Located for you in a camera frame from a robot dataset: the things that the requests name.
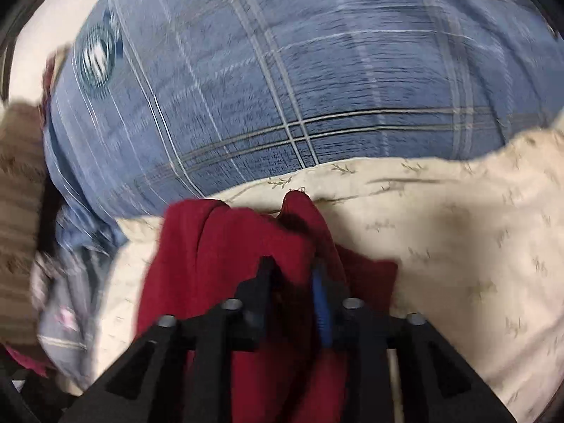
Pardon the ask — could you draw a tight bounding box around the dark red garment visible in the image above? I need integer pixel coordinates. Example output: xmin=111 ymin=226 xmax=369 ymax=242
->
xmin=136 ymin=191 xmax=398 ymax=422

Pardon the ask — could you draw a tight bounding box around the grey-blue star-print cloth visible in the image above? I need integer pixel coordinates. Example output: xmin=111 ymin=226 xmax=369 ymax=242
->
xmin=30 ymin=215 xmax=116 ymax=391

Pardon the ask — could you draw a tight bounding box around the cream leaf-print pillow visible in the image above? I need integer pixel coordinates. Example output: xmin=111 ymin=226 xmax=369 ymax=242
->
xmin=83 ymin=109 xmax=564 ymax=423

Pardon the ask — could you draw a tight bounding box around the brown striped pillow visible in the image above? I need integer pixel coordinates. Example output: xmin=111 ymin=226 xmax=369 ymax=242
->
xmin=0 ymin=102 xmax=47 ymax=346

